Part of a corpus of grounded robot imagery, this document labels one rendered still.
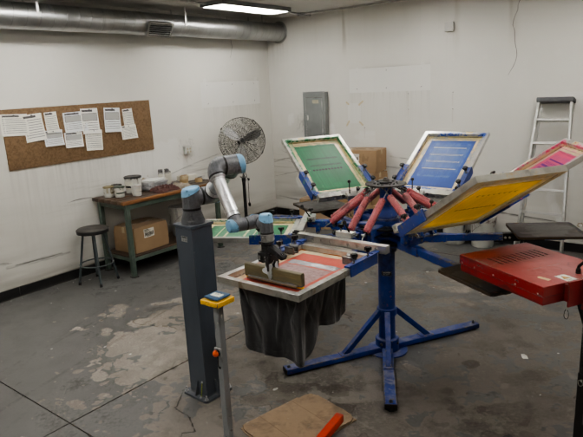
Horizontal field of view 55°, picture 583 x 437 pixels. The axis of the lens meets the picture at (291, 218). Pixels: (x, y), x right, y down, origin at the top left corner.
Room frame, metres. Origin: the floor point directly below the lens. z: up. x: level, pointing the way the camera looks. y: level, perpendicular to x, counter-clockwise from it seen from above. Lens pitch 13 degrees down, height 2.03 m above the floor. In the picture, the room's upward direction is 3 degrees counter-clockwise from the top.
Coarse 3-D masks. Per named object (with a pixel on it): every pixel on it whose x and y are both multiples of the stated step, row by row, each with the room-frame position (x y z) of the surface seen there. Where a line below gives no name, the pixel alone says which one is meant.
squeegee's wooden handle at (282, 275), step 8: (248, 264) 3.03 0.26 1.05; (256, 264) 3.01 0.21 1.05; (248, 272) 3.04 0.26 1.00; (256, 272) 3.00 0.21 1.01; (272, 272) 2.92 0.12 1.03; (280, 272) 2.89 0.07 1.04; (288, 272) 2.86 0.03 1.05; (296, 272) 2.84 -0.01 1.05; (280, 280) 2.89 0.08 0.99; (288, 280) 2.86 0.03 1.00; (296, 280) 2.82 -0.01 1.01; (304, 280) 2.82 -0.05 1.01
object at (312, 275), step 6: (330, 258) 3.36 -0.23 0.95; (324, 264) 3.25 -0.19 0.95; (330, 264) 3.24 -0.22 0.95; (336, 264) 3.23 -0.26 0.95; (342, 264) 3.23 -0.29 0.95; (306, 270) 3.16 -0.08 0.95; (312, 270) 3.16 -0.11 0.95; (318, 270) 3.15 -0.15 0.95; (324, 270) 3.15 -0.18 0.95; (306, 276) 3.06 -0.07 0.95; (312, 276) 3.05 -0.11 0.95; (318, 276) 3.05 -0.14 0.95; (324, 276) 3.04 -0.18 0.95; (306, 282) 2.95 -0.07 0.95; (312, 282) 2.95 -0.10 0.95; (282, 288) 2.88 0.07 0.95; (288, 288) 2.87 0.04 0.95
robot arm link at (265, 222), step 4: (264, 212) 2.99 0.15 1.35; (268, 212) 2.98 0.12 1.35; (260, 216) 2.94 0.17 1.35; (264, 216) 2.93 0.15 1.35; (268, 216) 2.93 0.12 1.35; (260, 220) 2.94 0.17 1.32; (264, 220) 2.93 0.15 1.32; (268, 220) 2.93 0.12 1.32; (272, 220) 2.95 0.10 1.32; (256, 224) 2.98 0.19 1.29; (260, 224) 2.94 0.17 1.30; (264, 224) 2.93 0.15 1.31; (268, 224) 2.93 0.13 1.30; (272, 224) 2.95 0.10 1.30; (260, 228) 2.94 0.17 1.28; (264, 228) 2.93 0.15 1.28; (268, 228) 2.93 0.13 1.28; (272, 228) 2.94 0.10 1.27; (260, 232) 2.94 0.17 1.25; (264, 232) 2.93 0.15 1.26; (268, 232) 2.92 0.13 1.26; (272, 232) 2.94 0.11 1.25
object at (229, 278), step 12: (324, 252) 3.47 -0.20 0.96; (336, 252) 3.41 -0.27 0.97; (348, 252) 3.36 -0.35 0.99; (360, 252) 3.34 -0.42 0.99; (264, 264) 3.29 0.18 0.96; (228, 276) 3.02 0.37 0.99; (336, 276) 2.93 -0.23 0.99; (252, 288) 2.85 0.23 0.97; (264, 288) 2.80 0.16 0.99; (276, 288) 2.78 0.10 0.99; (312, 288) 2.76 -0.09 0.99; (324, 288) 2.84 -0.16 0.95; (300, 300) 2.67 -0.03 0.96
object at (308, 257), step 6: (294, 258) 3.40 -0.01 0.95; (300, 258) 3.39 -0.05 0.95; (306, 258) 3.39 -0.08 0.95; (312, 258) 3.38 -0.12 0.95; (318, 258) 3.37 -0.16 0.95; (324, 258) 3.37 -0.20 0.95; (282, 264) 3.29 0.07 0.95; (288, 264) 3.28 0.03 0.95; (294, 264) 3.27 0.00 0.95; (288, 270) 3.18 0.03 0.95; (294, 270) 3.17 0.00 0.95; (300, 270) 3.17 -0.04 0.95; (258, 282) 2.99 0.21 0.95; (264, 282) 2.99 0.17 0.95
